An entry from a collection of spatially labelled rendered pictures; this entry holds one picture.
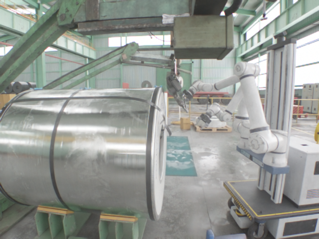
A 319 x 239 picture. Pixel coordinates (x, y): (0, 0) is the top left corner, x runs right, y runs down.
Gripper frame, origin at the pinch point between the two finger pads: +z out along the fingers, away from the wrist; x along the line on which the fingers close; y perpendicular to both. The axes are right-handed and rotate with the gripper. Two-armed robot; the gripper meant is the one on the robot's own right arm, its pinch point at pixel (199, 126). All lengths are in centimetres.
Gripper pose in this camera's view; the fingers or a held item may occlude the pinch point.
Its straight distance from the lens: 204.1
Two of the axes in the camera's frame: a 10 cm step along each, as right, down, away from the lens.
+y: 1.0, -2.9, -9.5
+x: 7.5, 6.6, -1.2
